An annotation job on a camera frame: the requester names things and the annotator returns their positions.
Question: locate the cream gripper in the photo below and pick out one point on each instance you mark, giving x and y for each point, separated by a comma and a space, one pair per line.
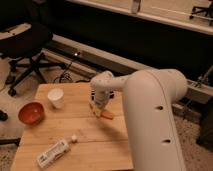
99, 99

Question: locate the orange pepper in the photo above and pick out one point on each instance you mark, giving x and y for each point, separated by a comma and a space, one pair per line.
107, 115

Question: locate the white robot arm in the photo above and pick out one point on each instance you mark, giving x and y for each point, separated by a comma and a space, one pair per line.
147, 98

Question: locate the black striped sponge block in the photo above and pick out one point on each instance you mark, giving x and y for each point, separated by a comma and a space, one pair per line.
111, 95

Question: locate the white paper cup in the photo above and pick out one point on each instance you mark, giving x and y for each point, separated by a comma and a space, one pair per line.
56, 97

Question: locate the white tube bottle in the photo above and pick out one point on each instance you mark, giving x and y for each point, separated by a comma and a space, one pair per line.
55, 151

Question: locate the red bowl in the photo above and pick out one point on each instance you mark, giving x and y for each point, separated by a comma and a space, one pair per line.
31, 113

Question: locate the black office chair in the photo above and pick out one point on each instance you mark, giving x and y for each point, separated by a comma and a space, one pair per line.
22, 38
208, 12

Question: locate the black object at left edge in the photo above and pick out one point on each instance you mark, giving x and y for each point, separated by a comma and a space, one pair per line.
3, 116

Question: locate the black office chair far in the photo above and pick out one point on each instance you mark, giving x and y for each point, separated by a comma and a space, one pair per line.
208, 12

